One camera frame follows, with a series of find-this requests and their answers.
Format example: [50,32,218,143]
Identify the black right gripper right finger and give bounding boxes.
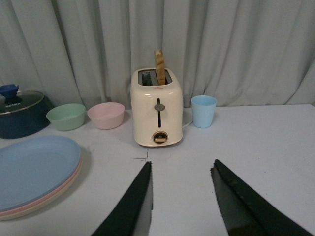
[210,159,311,236]

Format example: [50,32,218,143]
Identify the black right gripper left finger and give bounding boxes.
[93,162,153,236]

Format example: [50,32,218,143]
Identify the pink plastic plate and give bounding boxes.
[0,157,83,221]

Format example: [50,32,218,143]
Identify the blue plastic plate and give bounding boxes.
[0,136,81,212]

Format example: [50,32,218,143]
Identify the beige plastic plate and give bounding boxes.
[0,169,81,221]

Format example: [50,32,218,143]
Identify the pink plastic bowl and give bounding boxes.
[87,102,125,130]

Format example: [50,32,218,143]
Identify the cream white toaster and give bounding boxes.
[130,68,183,147]

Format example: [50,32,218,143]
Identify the light blue cup right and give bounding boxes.
[191,95,217,128]

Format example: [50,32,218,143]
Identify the green plastic bowl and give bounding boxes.
[46,103,86,131]

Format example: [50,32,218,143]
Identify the dark blue saucepan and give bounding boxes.
[0,96,54,139]

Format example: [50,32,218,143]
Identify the bread slice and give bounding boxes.
[155,50,166,86]

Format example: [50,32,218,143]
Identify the glass lid with blue knob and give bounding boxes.
[0,84,45,115]

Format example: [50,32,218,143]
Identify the grey curtain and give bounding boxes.
[0,0,315,107]

